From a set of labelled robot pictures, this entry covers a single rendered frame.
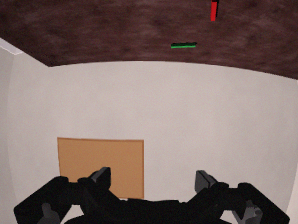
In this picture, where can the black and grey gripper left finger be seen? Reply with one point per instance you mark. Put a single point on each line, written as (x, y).
(43, 207)

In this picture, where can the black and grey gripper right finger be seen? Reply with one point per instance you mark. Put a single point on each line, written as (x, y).
(259, 209)

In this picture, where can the green rod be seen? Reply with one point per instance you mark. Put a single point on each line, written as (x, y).
(183, 45)

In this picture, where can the red rod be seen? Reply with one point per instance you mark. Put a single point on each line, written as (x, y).
(213, 10)

